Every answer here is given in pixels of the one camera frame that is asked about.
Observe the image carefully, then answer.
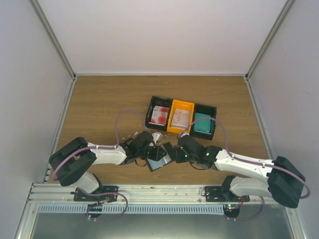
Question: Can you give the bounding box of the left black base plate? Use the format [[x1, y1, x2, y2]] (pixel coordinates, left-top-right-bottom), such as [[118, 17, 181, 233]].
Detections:
[[70, 185, 119, 203]]

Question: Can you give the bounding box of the aluminium rail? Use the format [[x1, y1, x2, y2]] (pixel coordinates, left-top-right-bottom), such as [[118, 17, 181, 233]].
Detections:
[[27, 183, 297, 205]]

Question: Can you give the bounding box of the teal card stack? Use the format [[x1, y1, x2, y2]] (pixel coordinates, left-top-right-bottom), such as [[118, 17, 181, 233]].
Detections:
[[193, 113, 211, 134]]

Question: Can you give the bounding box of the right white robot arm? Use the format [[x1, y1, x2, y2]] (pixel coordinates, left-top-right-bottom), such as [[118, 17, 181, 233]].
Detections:
[[175, 134, 306, 208]]

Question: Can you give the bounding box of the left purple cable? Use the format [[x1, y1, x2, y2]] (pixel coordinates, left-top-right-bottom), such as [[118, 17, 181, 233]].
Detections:
[[51, 109, 153, 182]]

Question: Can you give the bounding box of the black leather card holder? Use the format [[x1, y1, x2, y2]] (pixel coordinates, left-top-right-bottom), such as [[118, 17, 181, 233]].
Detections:
[[146, 142, 176, 172]]

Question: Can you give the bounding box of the right frame post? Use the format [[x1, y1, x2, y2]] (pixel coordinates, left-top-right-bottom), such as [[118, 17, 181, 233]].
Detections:
[[245, 0, 296, 81]]

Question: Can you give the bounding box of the orange card bin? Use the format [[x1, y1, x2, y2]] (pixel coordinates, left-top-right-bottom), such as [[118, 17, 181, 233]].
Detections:
[[166, 99, 195, 134]]

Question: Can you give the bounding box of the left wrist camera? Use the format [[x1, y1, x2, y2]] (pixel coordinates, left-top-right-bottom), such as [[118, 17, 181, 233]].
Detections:
[[152, 132, 163, 144]]

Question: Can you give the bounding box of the frame post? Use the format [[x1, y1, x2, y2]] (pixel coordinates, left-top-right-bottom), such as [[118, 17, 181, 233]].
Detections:
[[245, 0, 296, 81], [29, 0, 76, 81]]

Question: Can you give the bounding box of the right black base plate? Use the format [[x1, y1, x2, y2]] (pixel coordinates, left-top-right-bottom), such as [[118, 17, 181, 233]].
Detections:
[[204, 186, 250, 203]]

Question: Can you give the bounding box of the right black card bin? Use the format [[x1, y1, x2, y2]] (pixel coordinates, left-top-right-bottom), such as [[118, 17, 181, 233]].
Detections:
[[189, 104, 217, 140]]

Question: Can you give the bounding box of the left black card bin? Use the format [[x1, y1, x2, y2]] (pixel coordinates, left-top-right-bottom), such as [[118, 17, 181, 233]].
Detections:
[[145, 96, 173, 131]]

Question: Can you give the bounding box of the left frame post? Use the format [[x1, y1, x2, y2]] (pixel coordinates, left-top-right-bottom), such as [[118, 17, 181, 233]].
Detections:
[[29, 0, 76, 81]]

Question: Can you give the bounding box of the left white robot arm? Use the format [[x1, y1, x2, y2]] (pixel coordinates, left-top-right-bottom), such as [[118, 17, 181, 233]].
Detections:
[[49, 131, 167, 201]]

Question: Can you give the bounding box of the grey slotted cable duct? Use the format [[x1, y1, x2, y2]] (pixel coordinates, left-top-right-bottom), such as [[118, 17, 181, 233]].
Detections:
[[38, 204, 224, 215]]

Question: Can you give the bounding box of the red card stack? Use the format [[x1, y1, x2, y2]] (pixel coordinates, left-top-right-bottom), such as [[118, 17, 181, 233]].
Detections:
[[150, 106, 169, 125]]

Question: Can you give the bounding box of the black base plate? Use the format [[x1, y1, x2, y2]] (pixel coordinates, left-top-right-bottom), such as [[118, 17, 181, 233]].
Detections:
[[204, 186, 250, 203], [70, 185, 119, 203]]

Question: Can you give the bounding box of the black card bin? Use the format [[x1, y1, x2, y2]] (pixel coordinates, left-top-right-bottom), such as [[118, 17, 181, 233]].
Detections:
[[145, 96, 173, 131], [189, 104, 217, 140]]

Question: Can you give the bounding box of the white VIP card stack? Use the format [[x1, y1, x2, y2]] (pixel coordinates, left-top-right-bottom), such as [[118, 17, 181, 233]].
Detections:
[[171, 109, 190, 129]]

